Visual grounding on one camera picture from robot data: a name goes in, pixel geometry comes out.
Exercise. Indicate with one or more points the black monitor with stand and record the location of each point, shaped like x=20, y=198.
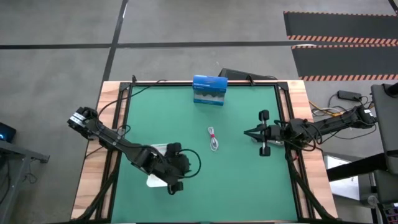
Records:
x=236, y=74

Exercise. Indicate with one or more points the white floor sheet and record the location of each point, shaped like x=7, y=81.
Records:
x=342, y=186

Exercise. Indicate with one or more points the grey metal cart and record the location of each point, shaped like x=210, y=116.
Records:
x=18, y=152

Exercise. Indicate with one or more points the black power adapter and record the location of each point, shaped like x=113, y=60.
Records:
x=349, y=95

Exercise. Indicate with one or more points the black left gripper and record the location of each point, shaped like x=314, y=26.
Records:
x=180, y=165

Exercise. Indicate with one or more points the black hazard-striped floor mat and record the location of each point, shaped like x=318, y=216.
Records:
x=342, y=25
x=342, y=60

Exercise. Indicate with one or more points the black device with blue light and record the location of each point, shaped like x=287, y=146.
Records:
x=6, y=132

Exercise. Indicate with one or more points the blue DualShock controller box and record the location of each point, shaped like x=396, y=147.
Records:
x=210, y=82

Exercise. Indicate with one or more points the grey equipment stand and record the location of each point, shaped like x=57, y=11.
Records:
x=385, y=124

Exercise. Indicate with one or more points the green table mat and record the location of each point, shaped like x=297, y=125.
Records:
x=233, y=186

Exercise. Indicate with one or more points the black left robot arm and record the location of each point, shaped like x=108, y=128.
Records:
x=112, y=140

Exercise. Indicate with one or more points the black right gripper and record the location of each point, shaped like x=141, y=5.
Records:
x=273, y=133

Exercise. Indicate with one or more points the black aluminium table frame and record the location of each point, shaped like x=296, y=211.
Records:
x=123, y=87

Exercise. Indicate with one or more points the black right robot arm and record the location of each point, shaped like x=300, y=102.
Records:
x=335, y=123

